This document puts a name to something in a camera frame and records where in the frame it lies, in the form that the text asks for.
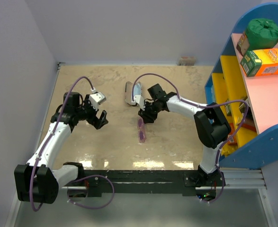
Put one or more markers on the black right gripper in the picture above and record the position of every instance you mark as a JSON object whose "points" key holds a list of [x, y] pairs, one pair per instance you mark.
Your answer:
{"points": [[147, 117]]}

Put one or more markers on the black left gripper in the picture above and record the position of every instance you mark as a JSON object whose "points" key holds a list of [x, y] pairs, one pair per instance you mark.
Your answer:
{"points": [[96, 122]]}

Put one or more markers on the pink transparent sunglasses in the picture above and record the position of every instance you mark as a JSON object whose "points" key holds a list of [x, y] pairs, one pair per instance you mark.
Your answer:
{"points": [[141, 130]]}

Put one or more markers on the printed glasses case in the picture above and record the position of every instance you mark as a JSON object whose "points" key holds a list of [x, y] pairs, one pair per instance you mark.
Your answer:
{"points": [[127, 96]]}

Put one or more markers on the light blue cleaning cloth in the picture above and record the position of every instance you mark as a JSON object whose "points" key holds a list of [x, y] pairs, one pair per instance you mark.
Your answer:
{"points": [[136, 90]]}

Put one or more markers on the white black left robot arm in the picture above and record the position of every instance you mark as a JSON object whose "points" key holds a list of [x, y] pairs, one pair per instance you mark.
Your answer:
{"points": [[51, 146]]}

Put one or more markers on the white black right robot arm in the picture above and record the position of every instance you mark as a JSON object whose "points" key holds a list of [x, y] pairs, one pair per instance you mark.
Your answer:
{"points": [[211, 124]]}

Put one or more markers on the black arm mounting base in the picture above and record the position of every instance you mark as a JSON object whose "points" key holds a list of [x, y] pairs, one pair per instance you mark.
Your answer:
{"points": [[184, 182]]}

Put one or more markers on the green box in shelf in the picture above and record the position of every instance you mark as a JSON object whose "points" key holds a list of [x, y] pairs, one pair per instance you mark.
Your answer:
{"points": [[228, 109]]}

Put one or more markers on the orange box on shelf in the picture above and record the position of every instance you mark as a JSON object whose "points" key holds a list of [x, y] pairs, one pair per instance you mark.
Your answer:
{"points": [[232, 138]]}

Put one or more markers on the dark foil snack packet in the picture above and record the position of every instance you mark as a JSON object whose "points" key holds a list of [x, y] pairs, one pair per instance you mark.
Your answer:
{"points": [[249, 121]]}

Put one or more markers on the blue pink yellow shelf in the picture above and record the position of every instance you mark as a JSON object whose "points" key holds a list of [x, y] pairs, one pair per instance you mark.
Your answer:
{"points": [[227, 80]]}

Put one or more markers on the small brown printed box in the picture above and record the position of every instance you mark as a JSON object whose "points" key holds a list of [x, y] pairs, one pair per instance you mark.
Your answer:
{"points": [[243, 44]]}

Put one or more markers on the orange green snack box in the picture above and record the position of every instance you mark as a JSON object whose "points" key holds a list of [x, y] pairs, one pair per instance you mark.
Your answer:
{"points": [[261, 62]]}

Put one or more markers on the green wrapped package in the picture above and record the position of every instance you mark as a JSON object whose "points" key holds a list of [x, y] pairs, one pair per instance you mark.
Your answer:
{"points": [[261, 33]]}

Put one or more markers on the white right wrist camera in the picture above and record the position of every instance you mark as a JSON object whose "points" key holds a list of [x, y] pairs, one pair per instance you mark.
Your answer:
{"points": [[139, 100]]}

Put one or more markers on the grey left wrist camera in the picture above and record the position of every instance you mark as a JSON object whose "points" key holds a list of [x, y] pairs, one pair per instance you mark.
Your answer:
{"points": [[96, 98]]}

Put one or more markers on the aluminium table edge rail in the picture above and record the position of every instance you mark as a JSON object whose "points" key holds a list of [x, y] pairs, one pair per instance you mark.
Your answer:
{"points": [[52, 88]]}

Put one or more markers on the aluminium front frame rail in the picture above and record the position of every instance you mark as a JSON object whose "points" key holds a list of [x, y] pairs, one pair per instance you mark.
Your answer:
{"points": [[234, 179]]}

